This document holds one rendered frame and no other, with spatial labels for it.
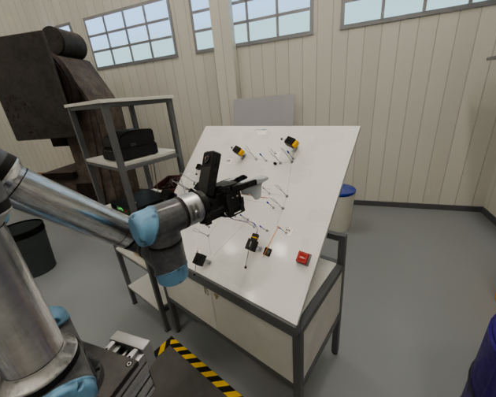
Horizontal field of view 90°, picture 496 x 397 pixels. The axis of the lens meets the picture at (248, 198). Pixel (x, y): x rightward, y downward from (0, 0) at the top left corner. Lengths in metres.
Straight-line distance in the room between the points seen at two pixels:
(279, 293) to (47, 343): 0.91
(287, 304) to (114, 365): 0.70
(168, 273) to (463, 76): 4.15
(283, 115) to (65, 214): 3.58
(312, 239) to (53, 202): 1.00
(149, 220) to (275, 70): 3.87
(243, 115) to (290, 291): 3.31
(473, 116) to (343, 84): 1.67
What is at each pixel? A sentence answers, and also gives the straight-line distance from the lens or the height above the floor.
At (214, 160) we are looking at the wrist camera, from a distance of 0.61.
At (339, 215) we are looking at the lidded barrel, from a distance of 3.47.
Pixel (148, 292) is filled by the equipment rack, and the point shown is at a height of 0.24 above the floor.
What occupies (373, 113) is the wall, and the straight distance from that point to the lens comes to 4.15.
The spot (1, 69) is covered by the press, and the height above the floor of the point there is 2.37.
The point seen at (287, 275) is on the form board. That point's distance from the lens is 1.24.
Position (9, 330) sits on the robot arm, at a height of 1.51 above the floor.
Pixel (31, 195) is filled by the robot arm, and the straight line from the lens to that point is 0.59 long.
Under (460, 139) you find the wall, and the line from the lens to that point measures 4.44.
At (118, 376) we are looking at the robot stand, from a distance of 0.85.
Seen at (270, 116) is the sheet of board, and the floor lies 1.50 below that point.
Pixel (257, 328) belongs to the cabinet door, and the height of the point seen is 0.65.
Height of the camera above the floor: 1.79
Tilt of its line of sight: 22 degrees down
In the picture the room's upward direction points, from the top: 5 degrees counter-clockwise
